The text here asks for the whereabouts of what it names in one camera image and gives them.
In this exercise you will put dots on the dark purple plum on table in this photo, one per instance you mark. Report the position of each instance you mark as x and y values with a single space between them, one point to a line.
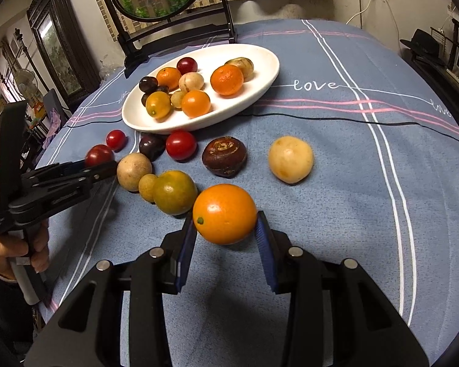
152 146

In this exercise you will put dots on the white electric fan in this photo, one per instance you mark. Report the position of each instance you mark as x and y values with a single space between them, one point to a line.
25 81

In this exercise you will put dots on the large orange kumquat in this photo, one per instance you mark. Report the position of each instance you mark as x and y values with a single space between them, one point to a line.
225 214

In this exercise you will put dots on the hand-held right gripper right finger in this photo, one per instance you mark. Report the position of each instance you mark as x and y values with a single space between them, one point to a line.
266 254

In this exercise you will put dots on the black desk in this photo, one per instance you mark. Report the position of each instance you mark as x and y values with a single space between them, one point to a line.
436 80

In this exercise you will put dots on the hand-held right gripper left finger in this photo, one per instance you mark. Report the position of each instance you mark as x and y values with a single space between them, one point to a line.
185 254

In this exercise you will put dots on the small orange kumquat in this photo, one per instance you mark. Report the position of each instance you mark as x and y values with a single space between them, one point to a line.
168 77
196 104

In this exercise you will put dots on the blue striped tablecloth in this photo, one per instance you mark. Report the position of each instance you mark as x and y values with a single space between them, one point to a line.
348 198

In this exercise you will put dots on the white oval plate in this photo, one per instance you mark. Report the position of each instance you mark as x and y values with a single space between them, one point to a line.
260 65

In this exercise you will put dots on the dark purple water chestnut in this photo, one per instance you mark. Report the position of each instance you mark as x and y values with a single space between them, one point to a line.
148 84
145 100

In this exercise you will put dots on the reddish brown water chestnut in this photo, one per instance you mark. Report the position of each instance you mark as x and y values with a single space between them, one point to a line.
224 157

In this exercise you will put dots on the yellow orange kumquat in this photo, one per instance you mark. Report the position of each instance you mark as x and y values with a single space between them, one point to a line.
158 106

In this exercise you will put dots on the black hat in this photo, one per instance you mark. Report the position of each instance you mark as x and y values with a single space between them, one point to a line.
422 44

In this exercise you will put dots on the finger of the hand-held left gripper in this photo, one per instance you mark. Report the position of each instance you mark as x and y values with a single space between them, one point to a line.
99 174
57 171

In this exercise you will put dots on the small pale longan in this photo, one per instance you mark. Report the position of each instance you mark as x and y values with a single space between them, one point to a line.
178 100
147 188

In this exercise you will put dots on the greenish orange kumquat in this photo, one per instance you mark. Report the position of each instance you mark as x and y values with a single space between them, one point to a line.
175 192

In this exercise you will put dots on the dark wooden framed picture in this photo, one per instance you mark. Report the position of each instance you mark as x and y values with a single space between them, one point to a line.
55 46

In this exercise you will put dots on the purple cloth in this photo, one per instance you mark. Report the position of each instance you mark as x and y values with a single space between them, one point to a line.
55 122

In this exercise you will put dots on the person's left forearm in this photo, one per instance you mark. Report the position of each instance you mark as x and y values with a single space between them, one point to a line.
4 313

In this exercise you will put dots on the mandarin orange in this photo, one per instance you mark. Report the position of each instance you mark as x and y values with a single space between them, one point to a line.
226 80

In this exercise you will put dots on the large pale yellow longan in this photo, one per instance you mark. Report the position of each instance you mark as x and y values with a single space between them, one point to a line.
290 159

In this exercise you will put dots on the brown longan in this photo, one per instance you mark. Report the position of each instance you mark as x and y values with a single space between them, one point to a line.
134 171
244 65

